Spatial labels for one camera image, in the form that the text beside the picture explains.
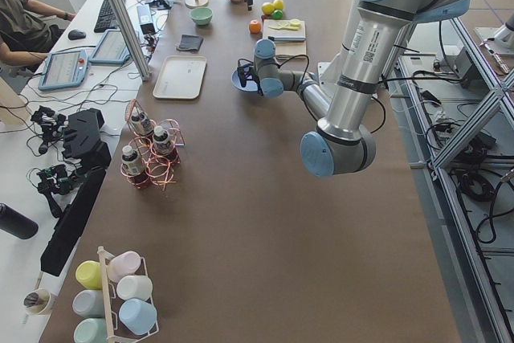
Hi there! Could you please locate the blue round plate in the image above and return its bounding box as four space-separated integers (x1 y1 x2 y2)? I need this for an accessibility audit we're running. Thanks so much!
231 67 259 93

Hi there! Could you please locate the orange fruit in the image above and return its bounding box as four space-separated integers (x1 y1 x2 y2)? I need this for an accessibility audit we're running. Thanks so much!
248 19 262 34

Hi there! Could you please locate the upper whole lemon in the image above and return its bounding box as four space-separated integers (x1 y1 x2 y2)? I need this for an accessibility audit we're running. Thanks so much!
261 2 275 15

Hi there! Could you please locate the whole lemon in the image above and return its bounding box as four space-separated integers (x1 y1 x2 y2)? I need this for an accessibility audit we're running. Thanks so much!
261 2 275 15
272 0 284 10

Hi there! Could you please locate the green lime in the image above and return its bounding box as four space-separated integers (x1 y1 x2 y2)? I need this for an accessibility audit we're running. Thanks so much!
271 10 284 20

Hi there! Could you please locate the lower whole lemon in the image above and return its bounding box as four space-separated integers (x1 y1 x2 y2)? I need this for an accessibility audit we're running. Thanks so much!
272 0 284 10

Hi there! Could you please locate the upper lemon slice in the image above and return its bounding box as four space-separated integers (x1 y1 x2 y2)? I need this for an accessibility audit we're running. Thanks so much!
275 20 289 28

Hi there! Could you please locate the steel muddler black tip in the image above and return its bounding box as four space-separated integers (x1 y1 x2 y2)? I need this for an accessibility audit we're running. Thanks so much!
267 35 306 43

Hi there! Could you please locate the wooden cutting board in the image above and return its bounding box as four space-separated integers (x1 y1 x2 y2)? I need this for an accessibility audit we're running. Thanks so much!
262 18 307 59

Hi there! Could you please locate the yellow plastic knife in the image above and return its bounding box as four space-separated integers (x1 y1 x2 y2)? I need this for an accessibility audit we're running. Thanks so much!
268 20 302 31

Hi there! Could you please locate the green bowl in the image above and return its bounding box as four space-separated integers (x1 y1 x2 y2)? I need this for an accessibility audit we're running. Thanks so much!
190 7 213 26

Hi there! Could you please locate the cream rabbit tray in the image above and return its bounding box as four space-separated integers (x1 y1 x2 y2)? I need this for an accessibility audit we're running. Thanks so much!
153 55 206 100

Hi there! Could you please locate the grey folded cloth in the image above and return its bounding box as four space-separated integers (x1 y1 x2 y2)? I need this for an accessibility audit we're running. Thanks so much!
177 34 204 52

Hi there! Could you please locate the front tea bottle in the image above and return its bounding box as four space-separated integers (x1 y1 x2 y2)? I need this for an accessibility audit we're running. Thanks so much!
153 125 179 165

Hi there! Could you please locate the tea bottle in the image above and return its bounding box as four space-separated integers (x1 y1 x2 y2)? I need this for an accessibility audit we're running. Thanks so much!
153 125 179 165
130 111 153 138
121 145 150 189

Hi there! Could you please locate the back right tea bottle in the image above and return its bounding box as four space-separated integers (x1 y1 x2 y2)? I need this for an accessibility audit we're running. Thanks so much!
130 111 153 138

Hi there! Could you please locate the far teach pendant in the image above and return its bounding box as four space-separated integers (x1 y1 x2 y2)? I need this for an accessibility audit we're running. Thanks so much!
89 29 129 66

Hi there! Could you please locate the teach pendant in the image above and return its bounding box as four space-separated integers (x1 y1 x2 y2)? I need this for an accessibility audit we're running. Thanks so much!
38 50 88 91
89 29 129 66

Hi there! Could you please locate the black keyboard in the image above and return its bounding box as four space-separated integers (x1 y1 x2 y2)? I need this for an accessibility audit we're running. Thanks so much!
93 0 117 33

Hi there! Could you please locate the back left tea bottle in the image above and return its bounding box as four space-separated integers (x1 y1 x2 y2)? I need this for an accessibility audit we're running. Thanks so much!
121 145 150 189

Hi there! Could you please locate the black computer mouse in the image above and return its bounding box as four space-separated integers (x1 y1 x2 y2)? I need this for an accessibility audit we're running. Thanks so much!
67 29 87 41

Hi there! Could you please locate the near teach pendant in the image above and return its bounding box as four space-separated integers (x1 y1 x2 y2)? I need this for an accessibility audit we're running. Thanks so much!
38 50 88 91

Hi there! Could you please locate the seated person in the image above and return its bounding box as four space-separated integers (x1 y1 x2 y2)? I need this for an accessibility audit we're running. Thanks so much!
1 0 75 71

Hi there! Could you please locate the pink cup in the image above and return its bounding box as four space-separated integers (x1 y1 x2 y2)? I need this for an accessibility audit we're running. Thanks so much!
107 251 141 283

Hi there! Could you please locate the white cup rack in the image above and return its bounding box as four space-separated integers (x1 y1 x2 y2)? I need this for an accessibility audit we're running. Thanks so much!
97 246 160 343

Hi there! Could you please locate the white cup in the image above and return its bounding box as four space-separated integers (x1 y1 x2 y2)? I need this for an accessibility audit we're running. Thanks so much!
116 275 153 301

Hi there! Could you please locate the yellow cup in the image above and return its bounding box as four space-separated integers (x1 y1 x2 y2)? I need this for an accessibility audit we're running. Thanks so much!
75 260 102 290

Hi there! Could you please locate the blue cup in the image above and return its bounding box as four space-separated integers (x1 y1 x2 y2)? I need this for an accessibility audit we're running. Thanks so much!
118 298 157 335

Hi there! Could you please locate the black water bottle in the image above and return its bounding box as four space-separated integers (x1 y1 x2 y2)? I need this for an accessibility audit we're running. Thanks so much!
0 203 39 239

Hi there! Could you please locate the grey cup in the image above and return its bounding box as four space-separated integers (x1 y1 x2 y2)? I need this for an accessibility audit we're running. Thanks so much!
72 289 104 318

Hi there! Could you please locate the mint cup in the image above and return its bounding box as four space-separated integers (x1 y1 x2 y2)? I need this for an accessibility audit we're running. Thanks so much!
73 318 108 343

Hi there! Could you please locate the paper cup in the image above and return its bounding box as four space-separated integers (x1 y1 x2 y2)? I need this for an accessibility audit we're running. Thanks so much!
23 288 55 315

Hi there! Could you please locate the copper wire bottle rack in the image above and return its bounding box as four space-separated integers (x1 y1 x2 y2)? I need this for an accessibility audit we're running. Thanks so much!
120 99 185 190

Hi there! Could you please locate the aluminium frame post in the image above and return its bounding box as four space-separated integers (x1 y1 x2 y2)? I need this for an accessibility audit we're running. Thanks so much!
109 0 151 81

